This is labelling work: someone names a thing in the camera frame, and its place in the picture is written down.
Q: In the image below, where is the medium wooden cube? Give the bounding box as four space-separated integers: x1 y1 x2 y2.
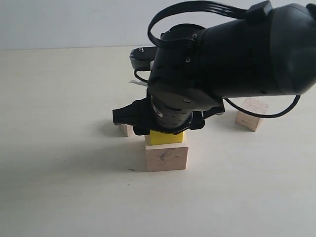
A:
235 97 269 132

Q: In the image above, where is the small wooden cube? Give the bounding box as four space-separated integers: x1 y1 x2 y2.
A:
118 124 134 137

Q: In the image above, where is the white paper label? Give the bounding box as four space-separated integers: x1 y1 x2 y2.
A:
129 80 148 87

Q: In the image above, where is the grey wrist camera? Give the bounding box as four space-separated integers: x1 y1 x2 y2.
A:
129 46 157 71

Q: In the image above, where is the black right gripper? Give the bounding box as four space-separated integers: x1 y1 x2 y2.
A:
112 95 225 136

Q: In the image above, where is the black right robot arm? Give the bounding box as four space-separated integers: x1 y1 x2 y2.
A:
113 0 316 135

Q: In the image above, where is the large wooden cube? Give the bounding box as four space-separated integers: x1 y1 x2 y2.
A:
145 135 189 172

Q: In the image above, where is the black cable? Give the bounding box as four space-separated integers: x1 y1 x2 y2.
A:
133 0 302 119

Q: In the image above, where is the yellow cube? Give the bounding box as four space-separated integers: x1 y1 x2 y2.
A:
149 130 184 145

